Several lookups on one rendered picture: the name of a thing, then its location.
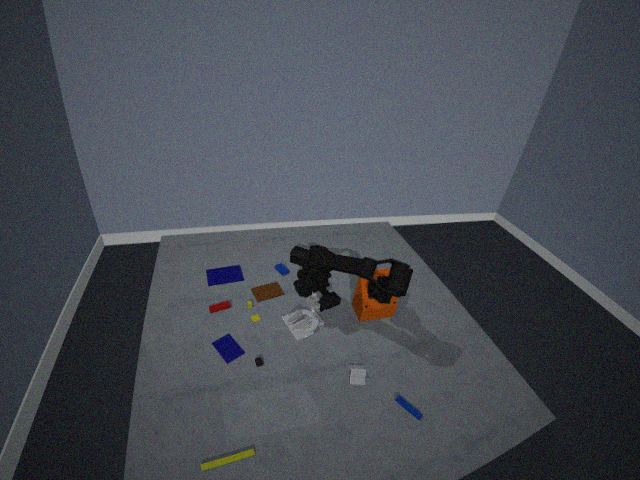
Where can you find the dark blue flat bar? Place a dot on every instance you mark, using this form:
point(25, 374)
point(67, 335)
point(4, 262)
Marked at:
point(409, 408)

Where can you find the yellow flat bar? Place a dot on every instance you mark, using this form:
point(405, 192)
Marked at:
point(226, 460)

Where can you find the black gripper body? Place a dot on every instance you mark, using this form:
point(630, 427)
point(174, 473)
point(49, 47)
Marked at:
point(327, 300)

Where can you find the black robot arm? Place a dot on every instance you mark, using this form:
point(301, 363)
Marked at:
point(320, 261)

